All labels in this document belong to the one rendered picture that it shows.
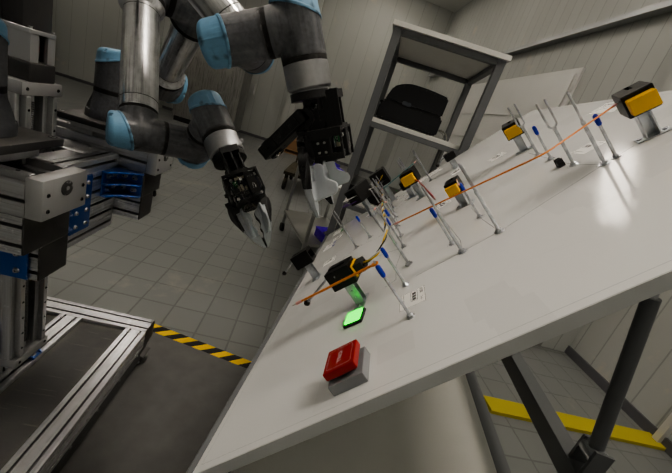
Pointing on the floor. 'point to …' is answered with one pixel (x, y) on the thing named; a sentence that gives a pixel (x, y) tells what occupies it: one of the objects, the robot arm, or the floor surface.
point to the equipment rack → (480, 60)
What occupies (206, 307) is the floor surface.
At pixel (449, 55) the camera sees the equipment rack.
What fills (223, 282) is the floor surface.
